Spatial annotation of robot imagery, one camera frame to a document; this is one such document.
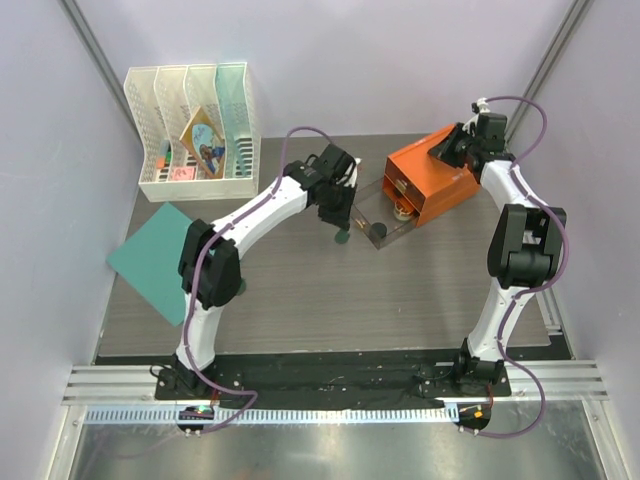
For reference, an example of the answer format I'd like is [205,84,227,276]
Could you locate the dark green round lid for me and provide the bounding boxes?
[334,230,350,245]

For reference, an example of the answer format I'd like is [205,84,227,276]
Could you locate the orange green markers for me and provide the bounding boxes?
[156,140,172,170]

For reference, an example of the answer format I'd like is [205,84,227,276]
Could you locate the white mesh file organizer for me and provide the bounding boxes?
[123,62,261,202]

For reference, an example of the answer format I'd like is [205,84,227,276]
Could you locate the aluminium rail frame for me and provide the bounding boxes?
[47,358,632,479]

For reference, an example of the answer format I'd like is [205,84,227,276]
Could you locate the pink sticky note pad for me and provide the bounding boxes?
[170,166,197,182]

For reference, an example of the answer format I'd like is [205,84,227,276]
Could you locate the teal cutting mat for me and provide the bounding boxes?
[107,203,191,326]

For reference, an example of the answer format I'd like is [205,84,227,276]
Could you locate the orange drawer box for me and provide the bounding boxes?
[383,124,480,227]

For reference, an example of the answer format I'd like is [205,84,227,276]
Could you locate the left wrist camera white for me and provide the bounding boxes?
[347,158,362,185]

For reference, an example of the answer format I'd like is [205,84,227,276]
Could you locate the teal folder in organizer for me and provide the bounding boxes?
[215,63,253,178]

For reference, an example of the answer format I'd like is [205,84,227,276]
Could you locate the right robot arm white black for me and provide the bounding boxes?
[429,98,568,395]

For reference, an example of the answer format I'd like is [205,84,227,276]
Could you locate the illustrated book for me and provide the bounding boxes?
[180,106,226,179]

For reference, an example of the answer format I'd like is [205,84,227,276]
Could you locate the dark green round disc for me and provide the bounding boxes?
[237,279,247,296]

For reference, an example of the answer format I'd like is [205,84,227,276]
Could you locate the gold compact jar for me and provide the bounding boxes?
[393,202,413,222]

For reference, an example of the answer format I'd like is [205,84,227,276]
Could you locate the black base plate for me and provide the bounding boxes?
[149,349,511,401]

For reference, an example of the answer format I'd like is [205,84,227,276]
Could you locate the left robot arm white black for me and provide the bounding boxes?
[172,144,360,399]

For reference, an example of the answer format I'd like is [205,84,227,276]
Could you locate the black round cap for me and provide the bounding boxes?
[371,222,387,238]

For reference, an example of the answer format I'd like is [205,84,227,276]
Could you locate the clear drawer gold knob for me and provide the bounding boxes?
[351,178,417,250]

